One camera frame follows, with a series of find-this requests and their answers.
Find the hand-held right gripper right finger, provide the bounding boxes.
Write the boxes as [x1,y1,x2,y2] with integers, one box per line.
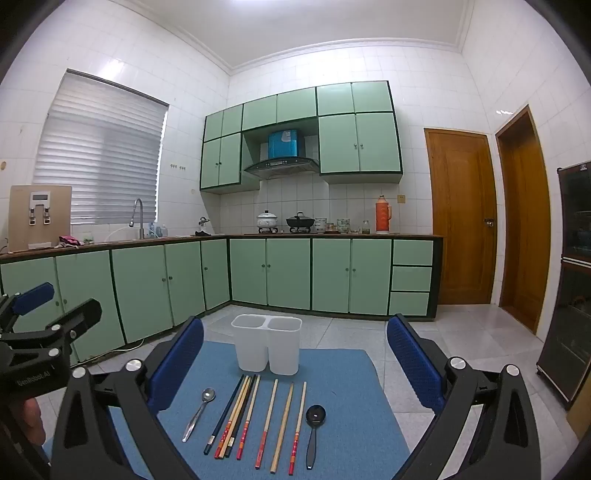
[387,314,543,480]

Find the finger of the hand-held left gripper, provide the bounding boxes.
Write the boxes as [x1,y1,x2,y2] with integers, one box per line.
[0,298,103,366]
[0,282,55,334]

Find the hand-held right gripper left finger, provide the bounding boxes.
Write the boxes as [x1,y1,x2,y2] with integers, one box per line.
[50,316,206,480]

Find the metal spoon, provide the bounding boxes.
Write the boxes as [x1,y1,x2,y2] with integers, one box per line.
[181,388,217,443]

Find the dark blue chopstick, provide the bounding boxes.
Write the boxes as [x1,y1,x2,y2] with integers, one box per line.
[204,375,245,455]

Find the red patterned wooden chopstick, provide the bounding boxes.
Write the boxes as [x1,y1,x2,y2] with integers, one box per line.
[213,375,251,459]
[236,374,262,461]

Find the white two-compartment utensil holder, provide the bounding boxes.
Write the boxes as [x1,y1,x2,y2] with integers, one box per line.
[231,314,303,376]

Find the black chopstick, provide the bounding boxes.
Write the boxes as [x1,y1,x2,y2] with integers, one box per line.
[225,375,257,459]

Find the red-handled wooden chopstick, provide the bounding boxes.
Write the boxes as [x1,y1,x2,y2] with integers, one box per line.
[255,378,279,469]
[288,381,308,477]

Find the black spoon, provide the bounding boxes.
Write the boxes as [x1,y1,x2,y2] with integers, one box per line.
[305,405,327,470]

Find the person's left hand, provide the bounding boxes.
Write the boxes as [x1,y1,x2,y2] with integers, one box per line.
[23,398,48,445]

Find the wooden water dispenser box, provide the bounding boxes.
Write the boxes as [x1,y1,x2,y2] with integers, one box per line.
[8,185,73,251]

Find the blue mat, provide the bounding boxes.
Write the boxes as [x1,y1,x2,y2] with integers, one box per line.
[44,340,411,480]

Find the chrome faucet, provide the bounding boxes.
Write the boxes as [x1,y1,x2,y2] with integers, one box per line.
[128,198,145,240]

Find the green lower cabinets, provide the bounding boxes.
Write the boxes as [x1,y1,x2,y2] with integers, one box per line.
[0,234,444,365]

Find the green cabinets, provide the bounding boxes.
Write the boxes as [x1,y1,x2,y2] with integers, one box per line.
[0,234,444,365]
[199,80,403,193]

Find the orange thermos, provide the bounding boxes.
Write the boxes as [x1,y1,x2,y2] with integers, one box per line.
[375,195,393,234]

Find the white window blind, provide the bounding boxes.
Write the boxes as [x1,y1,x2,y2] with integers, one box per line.
[34,69,170,227]

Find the black glass cabinet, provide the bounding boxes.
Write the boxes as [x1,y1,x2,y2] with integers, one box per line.
[536,161,591,411]

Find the black wok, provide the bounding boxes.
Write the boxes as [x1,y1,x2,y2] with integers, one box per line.
[285,212,316,233]

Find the black range hood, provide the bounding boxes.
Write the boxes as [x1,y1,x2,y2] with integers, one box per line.
[243,157,321,181]

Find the green upper cabinets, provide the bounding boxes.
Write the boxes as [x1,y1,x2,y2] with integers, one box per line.
[199,80,403,193]

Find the blue hood chimney cover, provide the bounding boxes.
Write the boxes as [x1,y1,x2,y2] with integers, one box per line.
[268,130,301,158]

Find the white floor cable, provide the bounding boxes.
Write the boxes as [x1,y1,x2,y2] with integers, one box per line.
[83,337,146,365]

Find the wooden door with handle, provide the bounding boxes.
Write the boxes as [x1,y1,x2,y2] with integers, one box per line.
[424,128,498,306]

